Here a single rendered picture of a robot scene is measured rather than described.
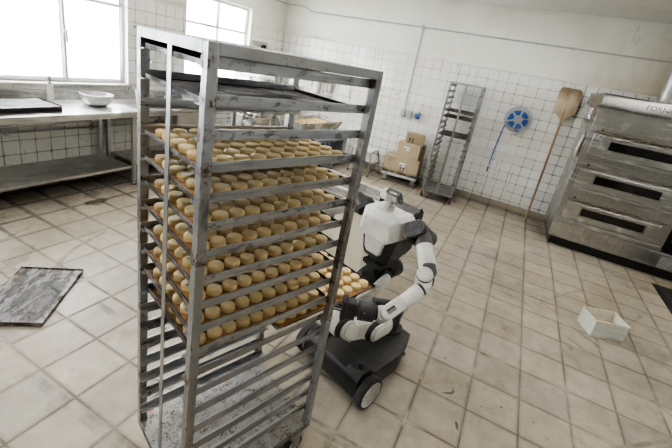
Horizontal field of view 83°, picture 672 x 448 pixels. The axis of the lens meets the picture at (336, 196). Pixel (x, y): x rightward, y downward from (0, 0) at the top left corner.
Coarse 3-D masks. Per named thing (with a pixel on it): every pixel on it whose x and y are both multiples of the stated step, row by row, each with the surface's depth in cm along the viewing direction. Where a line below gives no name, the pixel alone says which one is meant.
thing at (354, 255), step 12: (336, 216) 303; (360, 216) 289; (336, 228) 305; (360, 228) 291; (348, 240) 300; (360, 240) 293; (348, 252) 302; (360, 252) 295; (348, 264) 304; (360, 264) 298
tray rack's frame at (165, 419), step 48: (192, 48) 92; (240, 48) 92; (144, 96) 123; (144, 144) 128; (144, 192) 134; (144, 240) 141; (192, 240) 106; (192, 288) 110; (144, 336) 156; (192, 336) 115; (144, 384) 165; (192, 384) 122; (144, 432) 168; (192, 432) 131; (288, 432) 179
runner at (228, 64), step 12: (228, 60) 94; (240, 60) 96; (252, 72) 100; (264, 72) 102; (276, 72) 105; (288, 72) 107; (300, 72) 110; (312, 72) 113; (324, 72) 116; (348, 84) 125; (360, 84) 129
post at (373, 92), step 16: (368, 96) 133; (368, 112) 134; (368, 128) 136; (368, 144) 139; (352, 176) 143; (352, 192) 144; (352, 208) 147; (336, 256) 154; (336, 272) 155; (336, 288) 159; (320, 336) 168; (320, 352) 170; (320, 368) 175; (304, 416) 184
